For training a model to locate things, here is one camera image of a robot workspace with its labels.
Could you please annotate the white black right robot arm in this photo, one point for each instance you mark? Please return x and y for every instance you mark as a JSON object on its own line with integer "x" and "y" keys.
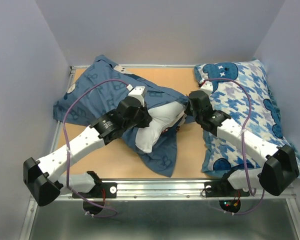
{"x": 277, "y": 165}

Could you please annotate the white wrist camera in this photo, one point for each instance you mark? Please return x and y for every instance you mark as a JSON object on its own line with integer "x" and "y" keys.
{"x": 139, "y": 93}
{"x": 206, "y": 87}

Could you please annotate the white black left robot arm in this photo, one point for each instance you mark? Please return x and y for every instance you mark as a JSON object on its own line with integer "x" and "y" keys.
{"x": 49, "y": 177}

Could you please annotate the white pillow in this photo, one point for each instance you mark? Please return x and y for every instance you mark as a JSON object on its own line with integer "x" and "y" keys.
{"x": 163, "y": 117}

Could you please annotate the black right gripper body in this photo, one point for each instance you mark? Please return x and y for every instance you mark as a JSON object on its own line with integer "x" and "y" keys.
{"x": 189, "y": 111}

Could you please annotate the blue houndstooth bear pillow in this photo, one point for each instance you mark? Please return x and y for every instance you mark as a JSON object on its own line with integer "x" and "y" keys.
{"x": 240, "y": 89}

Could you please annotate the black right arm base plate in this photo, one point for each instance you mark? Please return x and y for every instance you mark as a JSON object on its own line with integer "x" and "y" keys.
{"x": 218, "y": 189}

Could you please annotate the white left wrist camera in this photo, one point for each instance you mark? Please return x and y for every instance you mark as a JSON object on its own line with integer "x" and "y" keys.
{"x": 139, "y": 93}

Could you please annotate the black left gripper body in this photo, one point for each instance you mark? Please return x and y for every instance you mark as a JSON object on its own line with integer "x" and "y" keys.
{"x": 140, "y": 120}

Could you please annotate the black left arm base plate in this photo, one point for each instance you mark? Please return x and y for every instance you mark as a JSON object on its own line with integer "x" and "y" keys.
{"x": 110, "y": 190}

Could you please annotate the blue letter-print pillowcase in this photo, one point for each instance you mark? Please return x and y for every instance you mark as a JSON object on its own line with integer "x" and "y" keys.
{"x": 100, "y": 89}

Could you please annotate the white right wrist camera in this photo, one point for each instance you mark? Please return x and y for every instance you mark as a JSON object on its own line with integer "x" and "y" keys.
{"x": 206, "y": 87}

